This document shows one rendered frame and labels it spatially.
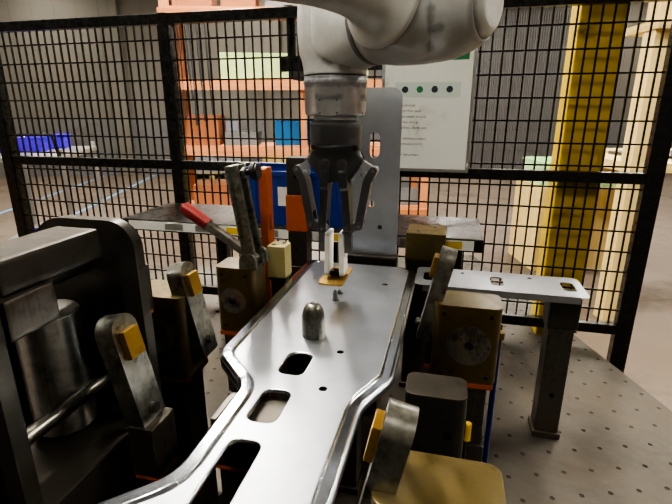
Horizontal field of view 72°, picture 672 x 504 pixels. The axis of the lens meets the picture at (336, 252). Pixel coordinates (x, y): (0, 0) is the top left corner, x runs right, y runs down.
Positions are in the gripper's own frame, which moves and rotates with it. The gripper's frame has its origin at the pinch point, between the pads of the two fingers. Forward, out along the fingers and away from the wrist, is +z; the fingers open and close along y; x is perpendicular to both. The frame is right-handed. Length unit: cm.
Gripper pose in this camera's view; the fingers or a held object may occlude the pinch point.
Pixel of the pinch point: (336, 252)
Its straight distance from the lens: 73.2
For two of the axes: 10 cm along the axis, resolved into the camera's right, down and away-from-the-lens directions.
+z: 0.0, 9.6, 2.9
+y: 9.7, 0.7, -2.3
